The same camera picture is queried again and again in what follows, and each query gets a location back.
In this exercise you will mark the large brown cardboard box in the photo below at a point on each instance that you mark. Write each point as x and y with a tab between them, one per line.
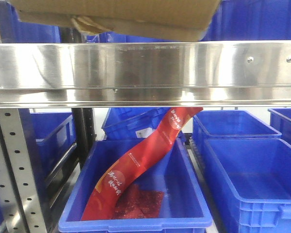
177	20

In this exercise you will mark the stainless steel shelf beam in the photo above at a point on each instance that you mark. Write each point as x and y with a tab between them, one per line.
220	73

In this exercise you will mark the perforated steel shelf upright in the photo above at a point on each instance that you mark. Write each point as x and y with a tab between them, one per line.
23	194

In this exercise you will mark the blue bin rear centre tilted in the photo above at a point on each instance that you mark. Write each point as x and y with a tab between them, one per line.
132	122

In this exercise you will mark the blue bin front centre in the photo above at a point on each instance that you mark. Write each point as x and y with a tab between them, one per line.
183	209

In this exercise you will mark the blue bin rear right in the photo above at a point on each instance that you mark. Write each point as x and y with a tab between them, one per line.
230	124

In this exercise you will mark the blue bin left lower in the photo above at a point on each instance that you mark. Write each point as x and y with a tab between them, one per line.
54	134

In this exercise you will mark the red snack package strip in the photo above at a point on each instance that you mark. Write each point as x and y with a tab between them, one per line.
136	161

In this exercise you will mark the crumpled clear packing tape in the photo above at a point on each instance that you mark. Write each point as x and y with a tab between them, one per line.
87	25

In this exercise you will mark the blue bin front right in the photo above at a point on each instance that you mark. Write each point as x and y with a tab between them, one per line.
250	180

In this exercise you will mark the blue bin upper right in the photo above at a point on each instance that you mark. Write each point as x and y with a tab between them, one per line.
251	20

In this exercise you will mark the blue bin far right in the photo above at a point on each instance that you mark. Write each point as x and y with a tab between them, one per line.
280	119

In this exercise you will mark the blue bin upper left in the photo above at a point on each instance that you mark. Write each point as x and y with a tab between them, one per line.
12	30

